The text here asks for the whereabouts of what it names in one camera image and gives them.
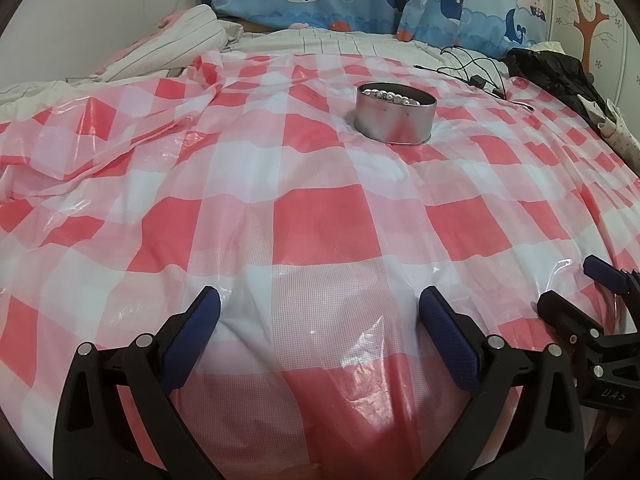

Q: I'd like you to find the white pearl bracelet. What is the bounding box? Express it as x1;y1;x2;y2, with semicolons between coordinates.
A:
360;86;424;108

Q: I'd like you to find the white patterned cloth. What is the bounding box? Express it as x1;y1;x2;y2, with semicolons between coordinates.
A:
578;96;640;174

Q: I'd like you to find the round silver metal tin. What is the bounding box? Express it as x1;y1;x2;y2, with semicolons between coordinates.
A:
354;82;437;146

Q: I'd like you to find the black cable with adapters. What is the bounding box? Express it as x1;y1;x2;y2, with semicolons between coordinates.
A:
413;45;535;112

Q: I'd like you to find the black jacket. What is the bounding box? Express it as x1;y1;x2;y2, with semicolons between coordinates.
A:
502;49;614;128

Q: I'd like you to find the red white checkered plastic sheet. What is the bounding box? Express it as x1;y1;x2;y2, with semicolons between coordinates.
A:
1;51;639;479

